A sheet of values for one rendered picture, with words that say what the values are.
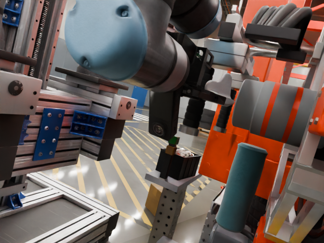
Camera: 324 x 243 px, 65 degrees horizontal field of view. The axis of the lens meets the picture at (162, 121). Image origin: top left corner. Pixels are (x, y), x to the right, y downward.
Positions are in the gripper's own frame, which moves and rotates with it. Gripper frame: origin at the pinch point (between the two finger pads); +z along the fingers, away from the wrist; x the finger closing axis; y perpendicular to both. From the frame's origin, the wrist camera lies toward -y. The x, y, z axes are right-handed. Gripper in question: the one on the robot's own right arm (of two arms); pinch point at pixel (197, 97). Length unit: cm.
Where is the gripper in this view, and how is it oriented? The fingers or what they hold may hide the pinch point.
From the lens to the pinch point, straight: 55.0
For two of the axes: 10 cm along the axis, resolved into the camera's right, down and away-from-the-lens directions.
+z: 4.1, 0.3, 9.1
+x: -8.8, -2.8, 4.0
